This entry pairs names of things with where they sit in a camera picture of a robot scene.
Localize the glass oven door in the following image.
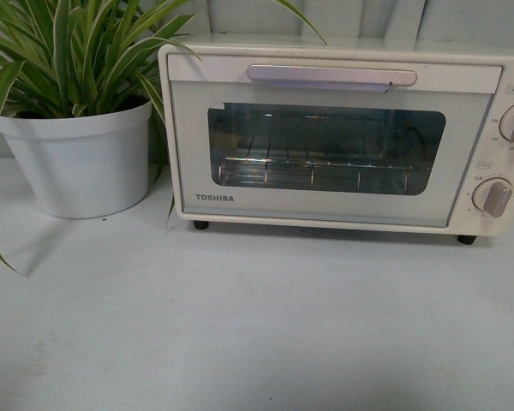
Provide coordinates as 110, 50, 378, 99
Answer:
166, 54, 503, 229

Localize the pink oven door handle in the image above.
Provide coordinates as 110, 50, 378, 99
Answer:
247, 64, 417, 92

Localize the cream Toshiba toaster oven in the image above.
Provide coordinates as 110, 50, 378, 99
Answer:
158, 34, 514, 244

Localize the white plant pot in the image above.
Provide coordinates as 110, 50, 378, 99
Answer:
0, 99, 152, 219

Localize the lower timer knob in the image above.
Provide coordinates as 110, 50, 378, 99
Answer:
472, 178, 512, 218

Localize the green spider plant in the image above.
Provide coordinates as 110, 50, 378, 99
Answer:
0, 0, 329, 275

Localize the wire oven rack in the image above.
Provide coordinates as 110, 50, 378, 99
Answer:
209, 110, 415, 194

